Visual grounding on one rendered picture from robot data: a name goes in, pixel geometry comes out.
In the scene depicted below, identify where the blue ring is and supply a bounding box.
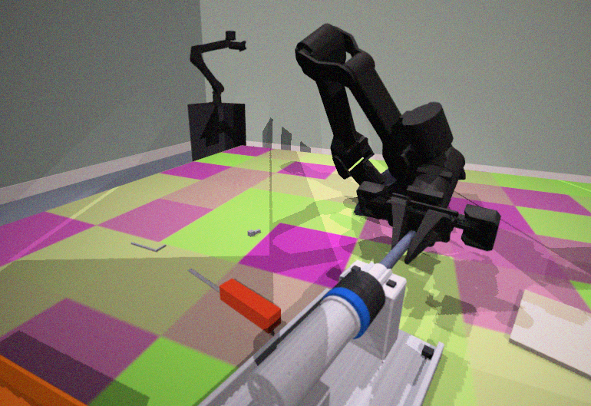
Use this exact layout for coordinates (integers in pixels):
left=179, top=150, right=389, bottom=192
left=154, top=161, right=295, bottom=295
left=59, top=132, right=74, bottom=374
left=322, top=288, right=370, bottom=339

